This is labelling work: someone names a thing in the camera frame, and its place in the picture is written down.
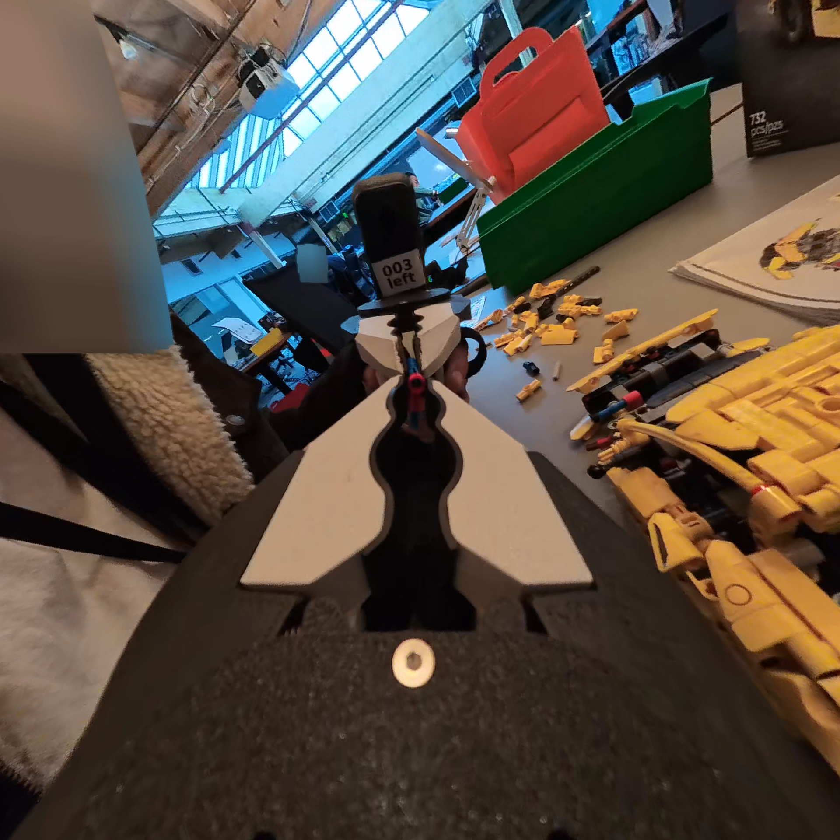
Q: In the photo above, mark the person's fleece-lined jacket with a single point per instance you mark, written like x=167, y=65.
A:
x=170, y=426

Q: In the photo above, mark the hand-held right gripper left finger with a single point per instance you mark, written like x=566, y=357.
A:
x=315, y=525

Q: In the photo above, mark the blue axle with red bush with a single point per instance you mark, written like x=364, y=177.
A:
x=415, y=380

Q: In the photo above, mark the pile of yellow bricks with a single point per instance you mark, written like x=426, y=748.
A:
x=558, y=336

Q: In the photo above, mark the wooden articulated stand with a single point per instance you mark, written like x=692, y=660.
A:
x=453, y=157

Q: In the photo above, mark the green storage bin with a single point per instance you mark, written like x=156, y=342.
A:
x=590, y=210

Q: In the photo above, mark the red plastic tote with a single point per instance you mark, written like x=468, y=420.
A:
x=538, y=131

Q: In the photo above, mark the black toy set box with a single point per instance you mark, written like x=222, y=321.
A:
x=787, y=79

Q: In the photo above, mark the black long brick beam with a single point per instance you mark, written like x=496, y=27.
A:
x=581, y=275

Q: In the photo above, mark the instruction booklet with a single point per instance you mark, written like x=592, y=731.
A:
x=741, y=262

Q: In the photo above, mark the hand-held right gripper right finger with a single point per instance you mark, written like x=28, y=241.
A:
x=518, y=525

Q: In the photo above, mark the yellow toy brick car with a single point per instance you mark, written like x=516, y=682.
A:
x=754, y=420

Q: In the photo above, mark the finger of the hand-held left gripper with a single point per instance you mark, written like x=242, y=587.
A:
x=436, y=341
x=377, y=348

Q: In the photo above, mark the person's left hand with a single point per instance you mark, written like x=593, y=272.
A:
x=458, y=374

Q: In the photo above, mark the person's white sweater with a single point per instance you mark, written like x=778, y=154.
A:
x=65, y=623

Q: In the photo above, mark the white hanging ceiling unit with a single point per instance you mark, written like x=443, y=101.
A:
x=266, y=88

